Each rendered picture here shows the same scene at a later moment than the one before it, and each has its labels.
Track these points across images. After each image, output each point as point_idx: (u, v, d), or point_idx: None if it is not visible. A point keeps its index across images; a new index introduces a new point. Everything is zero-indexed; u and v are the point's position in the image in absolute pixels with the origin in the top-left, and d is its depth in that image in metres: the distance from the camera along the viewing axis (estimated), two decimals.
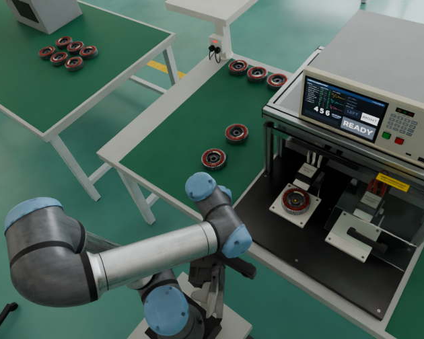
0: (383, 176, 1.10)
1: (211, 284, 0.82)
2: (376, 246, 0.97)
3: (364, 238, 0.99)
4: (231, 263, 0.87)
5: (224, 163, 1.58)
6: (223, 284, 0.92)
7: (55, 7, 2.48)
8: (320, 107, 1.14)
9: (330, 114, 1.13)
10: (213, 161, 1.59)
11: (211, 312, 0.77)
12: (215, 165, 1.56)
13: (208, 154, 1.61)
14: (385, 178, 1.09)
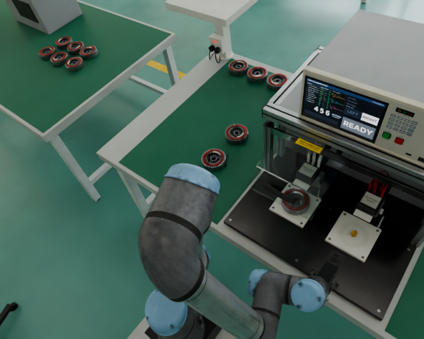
0: (301, 140, 1.23)
1: None
2: (286, 198, 1.10)
3: (276, 192, 1.11)
4: (335, 276, 1.01)
5: (224, 163, 1.58)
6: (313, 269, 1.09)
7: (55, 7, 2.48)
8: (320, 107, 1.14)
9: (330, 114, 1.13)
10: (213, 161, 1.59)
11: None
12: (215, 165, 1.56)
13: (208, 154, 1.61)
14: (303, 142, 1.22)
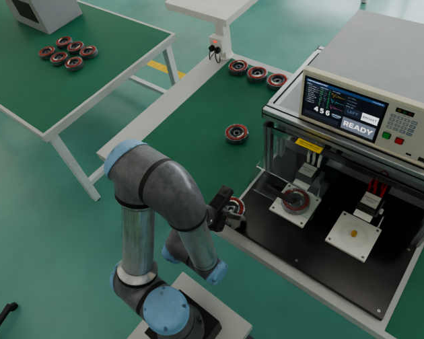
0: (301, 140, 1.23)
1: (235, 218, 1.28)
2: (286, 198, 1.10)
3: (276, 192, 1.11)
4: (225, 205, 1.23)
5: None
6: (210, 202, 1.30)
7: (55, 7, 2.48)
8: (320, 107, 1.14)
9: (330, 114, 1.13)
10: (229, 212, 1.35)
11: (244, 217, 1.33)
12: None
13: (225, 203, 1.37)
14: (303, 142, 1.22)
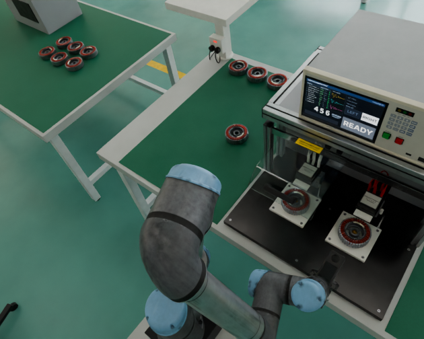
0: (301, 140, 1.23)
1: None
2: (286, 198, 1.10)
3: (276, 192, 1.11)
4: (335, 276, 1.01)
5: (369, 239, 1.25)
6: (313, 270, 1.09)
7: (55, 7, 2.48)
8: (320, 107, 1.14)
9: (330, 114, 1.13)
10: (354, 235, 1.26)
11: None
12: (359, 243, 1.23)
13: (348, 224, 1.28)
14: (303, 142, 1.22)
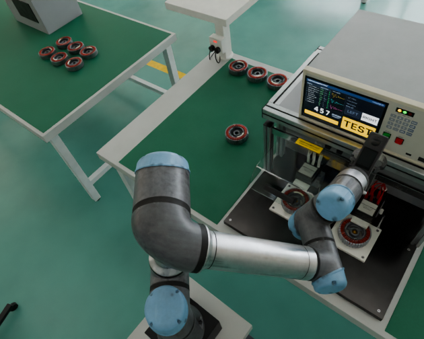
0: (301, 140, 1.23)
1: None
2: (286, 198, 1.10)
3: (276, 192, 1.11)
4: (377, 160, 0.88)
5: (369, 239, 1.25)
6: (356, 151, 0.97)
7: (55, 7, 2.48)
8: (320, 107, 1.14)
9: (330, 114, 1.13)
10: (354, 235, 1.26)
11: None
12: (359, 243, 1.23)
13: (348, 224, 1.28)
14: (303, 142, 1.22)
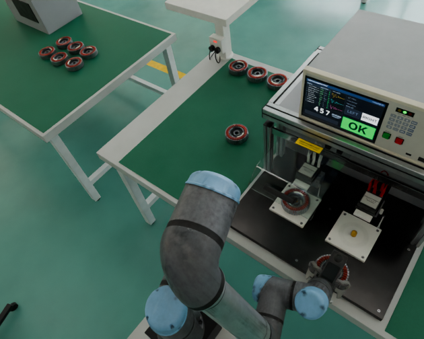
0: (301, 140, 1.23)
1: (344, 288, 1.07)
2: (286, 198, 1.10)
3: (276, 192, 1.11)
4: (338, 276, 1.03)
5: (346, 280, 1.13)
6: (313, 267, 1.10)
7: (55, 7, 2.48)
8: (320, 107, 1.14)
9: (330, 114, 1.13)
10: None
11: (349, 282, 1.13)
12: None
13: (324, 263, 1.17)
14: (303, 142, 1.22)
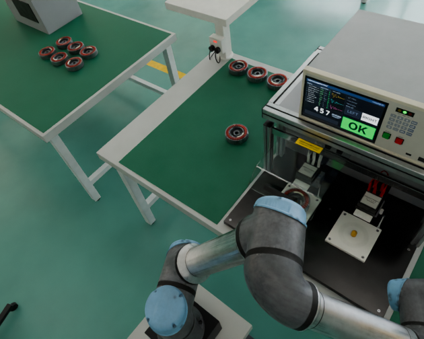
0: (301, 140, 1.23)
1: None
2: (286, 198, 1.10)
3: (276, 192, 1.11)
4: None
5: None
6: None
7: (55, 7, 2.48)
8: (320, 107, 1.14)
9: (330, 114, 1.13)
10: None
11: None
12: None
13: None
14: (303, 142, 1.22)
